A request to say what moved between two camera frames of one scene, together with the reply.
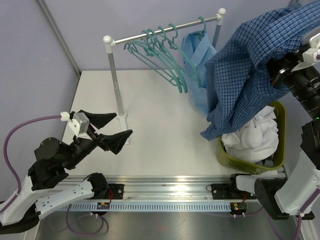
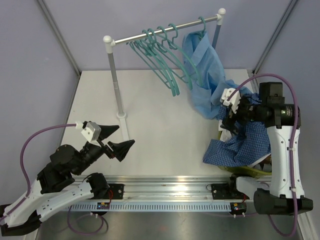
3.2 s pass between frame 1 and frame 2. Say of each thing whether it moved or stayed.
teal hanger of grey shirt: moved
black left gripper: moved
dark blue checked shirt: moved
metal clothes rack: stayed
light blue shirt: stayed
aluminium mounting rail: stayed
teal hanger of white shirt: moved
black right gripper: moved
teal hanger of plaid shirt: moved
